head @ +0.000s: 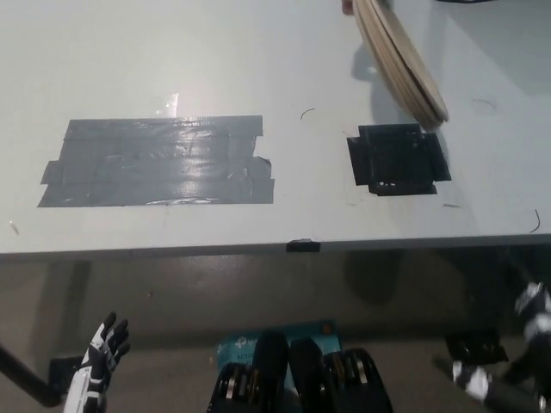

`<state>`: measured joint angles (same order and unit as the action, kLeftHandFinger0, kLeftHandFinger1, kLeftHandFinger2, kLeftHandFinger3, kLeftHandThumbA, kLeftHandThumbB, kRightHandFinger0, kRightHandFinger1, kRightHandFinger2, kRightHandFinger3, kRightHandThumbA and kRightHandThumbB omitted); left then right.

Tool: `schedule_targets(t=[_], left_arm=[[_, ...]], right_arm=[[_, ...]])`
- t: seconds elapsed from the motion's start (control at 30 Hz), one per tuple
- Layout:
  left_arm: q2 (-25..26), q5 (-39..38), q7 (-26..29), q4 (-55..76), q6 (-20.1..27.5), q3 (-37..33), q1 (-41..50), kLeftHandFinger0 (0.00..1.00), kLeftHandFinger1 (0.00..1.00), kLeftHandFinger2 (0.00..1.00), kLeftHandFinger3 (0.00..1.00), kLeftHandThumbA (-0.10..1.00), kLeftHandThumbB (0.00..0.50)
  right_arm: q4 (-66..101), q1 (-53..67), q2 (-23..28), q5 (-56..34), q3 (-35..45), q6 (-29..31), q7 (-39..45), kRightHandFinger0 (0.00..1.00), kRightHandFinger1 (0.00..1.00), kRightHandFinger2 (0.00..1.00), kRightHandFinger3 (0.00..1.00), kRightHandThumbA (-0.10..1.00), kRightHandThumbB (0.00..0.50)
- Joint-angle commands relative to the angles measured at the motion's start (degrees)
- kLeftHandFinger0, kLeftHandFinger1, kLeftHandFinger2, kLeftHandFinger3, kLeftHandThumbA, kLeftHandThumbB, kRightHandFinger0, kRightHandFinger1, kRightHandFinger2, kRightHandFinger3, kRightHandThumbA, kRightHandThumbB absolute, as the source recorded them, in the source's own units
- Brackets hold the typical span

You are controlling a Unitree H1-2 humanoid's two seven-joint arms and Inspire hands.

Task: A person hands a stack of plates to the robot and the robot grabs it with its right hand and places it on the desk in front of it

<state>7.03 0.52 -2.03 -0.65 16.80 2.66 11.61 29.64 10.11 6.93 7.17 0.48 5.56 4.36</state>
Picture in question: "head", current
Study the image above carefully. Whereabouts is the black table leg bar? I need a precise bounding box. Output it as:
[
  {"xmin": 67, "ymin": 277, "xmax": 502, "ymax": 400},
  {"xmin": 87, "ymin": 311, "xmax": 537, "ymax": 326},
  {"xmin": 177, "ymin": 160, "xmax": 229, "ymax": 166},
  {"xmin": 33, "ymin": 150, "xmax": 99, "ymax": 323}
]
[{"xmin": 0, "ymin": 343, "xmax": 59, "ymax": 408}]

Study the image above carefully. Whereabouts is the black tape patch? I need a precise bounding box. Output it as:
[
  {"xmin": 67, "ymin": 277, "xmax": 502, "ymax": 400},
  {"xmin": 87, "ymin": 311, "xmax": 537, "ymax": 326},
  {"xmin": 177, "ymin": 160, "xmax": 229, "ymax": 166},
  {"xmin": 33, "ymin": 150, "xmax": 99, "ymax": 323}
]
[{"xmin": 346, "ymin": 123, "xmax": 452, "ymax": 197}]

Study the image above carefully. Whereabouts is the grey duct tape patch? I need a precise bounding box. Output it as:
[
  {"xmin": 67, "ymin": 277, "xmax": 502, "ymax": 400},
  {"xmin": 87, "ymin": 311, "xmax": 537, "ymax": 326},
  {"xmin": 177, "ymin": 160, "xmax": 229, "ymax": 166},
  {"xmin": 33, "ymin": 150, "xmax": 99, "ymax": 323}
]
[{"xmin": 37, "ymin": 114, "xmax": 276, "ymax": 208}]

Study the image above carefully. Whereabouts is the robot right hand white black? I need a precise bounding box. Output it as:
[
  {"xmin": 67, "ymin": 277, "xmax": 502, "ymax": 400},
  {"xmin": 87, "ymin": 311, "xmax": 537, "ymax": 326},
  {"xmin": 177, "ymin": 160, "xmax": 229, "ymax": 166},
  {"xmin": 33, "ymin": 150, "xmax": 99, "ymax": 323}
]
[{"xmin": 434, "ymin": 281, "xmax": 551, "ymax": 413}]

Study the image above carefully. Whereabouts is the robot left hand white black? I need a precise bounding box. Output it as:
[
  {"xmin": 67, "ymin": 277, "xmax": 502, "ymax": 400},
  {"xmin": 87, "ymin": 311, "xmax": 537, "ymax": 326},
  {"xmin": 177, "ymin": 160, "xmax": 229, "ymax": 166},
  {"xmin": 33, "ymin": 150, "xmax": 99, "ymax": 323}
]
[{"xmin": 62, "ymin": 311, "xmax": 132, "ymax": 413}]

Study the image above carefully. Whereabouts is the teal printed box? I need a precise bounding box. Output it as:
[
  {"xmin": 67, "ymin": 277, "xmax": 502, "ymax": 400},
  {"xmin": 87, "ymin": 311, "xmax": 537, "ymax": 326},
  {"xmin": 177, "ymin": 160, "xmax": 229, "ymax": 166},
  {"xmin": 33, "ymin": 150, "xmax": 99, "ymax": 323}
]
[{"xmin": 214, "ymin": 318, "xmax": 344, "ymax": 388}]

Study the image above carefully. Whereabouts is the stack of beige paper plates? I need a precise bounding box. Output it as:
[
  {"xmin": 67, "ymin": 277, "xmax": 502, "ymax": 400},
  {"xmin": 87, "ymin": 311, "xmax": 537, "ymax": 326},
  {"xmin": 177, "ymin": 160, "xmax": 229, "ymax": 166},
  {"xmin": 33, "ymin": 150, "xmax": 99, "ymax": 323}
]
[{"xmin": 351, "ymin": 0, "xmax": 450, "ymax": 128}]

